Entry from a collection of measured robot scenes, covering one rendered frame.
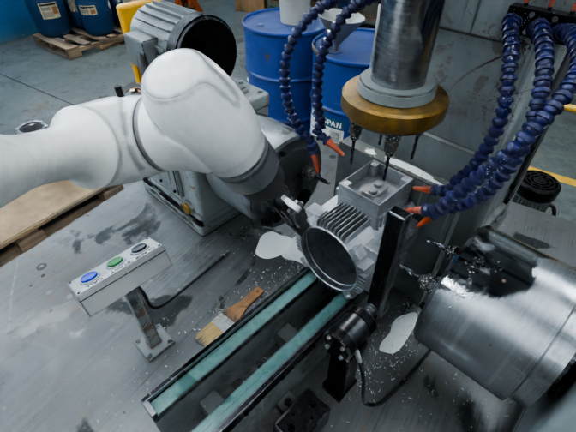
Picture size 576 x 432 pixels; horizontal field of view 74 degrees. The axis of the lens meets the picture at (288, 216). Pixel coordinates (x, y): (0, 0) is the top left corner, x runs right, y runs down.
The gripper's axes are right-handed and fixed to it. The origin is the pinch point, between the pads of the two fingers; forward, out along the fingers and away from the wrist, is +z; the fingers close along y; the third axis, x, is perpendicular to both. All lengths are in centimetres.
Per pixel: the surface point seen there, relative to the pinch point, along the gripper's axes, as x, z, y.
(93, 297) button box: 33.1, -14.1, 15.5
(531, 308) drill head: -8.3, -0.4, -39.6
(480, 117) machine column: -38.6, 5.4, -15.6
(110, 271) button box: 28.4, -12.7, 17.9
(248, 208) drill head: 2.7, 6.5, 16.5
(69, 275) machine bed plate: 45, 9, 51
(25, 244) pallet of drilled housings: 84, 70, 169
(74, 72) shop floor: -22, 139, 406
